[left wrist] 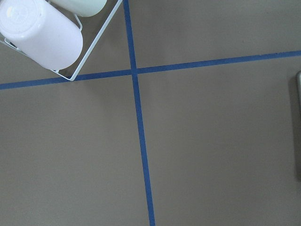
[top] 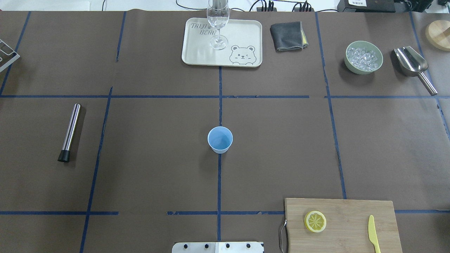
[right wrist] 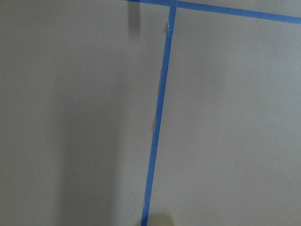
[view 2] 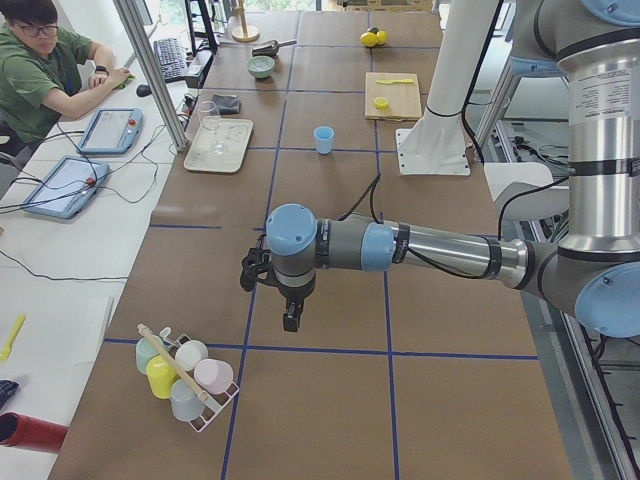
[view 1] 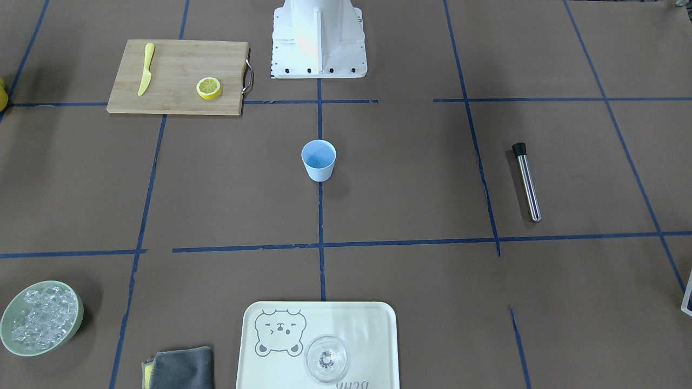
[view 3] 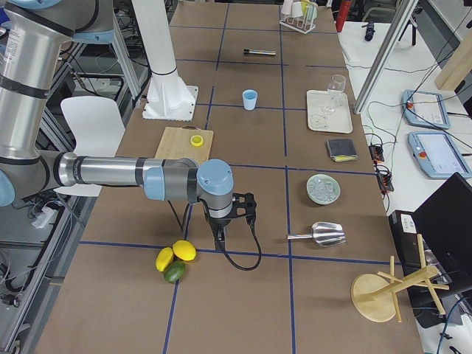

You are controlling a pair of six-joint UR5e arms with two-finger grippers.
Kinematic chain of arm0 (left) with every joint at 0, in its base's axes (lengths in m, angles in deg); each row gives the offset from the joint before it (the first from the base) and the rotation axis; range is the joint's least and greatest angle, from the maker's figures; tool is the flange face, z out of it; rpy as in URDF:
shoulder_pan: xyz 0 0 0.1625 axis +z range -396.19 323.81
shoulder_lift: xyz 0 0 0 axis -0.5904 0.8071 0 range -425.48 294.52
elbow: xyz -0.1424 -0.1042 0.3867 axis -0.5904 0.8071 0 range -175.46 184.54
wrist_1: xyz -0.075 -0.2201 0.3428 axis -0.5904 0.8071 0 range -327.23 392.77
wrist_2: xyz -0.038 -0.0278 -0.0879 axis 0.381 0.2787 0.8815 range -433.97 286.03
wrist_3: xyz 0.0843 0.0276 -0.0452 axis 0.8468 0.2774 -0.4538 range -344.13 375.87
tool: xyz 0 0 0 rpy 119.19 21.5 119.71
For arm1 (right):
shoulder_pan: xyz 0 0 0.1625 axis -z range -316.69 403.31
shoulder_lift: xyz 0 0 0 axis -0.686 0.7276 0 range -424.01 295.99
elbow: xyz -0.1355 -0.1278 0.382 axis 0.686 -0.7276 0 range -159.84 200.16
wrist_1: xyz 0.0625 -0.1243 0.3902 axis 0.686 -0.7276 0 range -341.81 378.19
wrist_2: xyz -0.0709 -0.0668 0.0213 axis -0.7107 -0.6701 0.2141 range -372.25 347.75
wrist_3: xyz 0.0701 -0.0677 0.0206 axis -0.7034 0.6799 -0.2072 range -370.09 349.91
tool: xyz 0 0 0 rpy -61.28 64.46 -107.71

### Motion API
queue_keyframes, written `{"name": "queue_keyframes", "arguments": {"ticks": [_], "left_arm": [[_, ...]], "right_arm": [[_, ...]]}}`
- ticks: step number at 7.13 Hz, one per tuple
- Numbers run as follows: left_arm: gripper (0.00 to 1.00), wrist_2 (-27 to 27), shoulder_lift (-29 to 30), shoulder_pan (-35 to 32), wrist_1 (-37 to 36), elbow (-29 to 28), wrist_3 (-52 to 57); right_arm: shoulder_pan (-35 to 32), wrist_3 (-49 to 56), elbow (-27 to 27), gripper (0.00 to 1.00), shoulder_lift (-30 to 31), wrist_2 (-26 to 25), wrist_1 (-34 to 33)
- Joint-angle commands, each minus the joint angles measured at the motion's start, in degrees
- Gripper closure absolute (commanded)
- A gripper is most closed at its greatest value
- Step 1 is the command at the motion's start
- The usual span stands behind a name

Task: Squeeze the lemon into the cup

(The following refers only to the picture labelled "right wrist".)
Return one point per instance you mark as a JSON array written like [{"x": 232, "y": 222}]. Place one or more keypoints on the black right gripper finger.
[{"x": 160, "y": 219}]

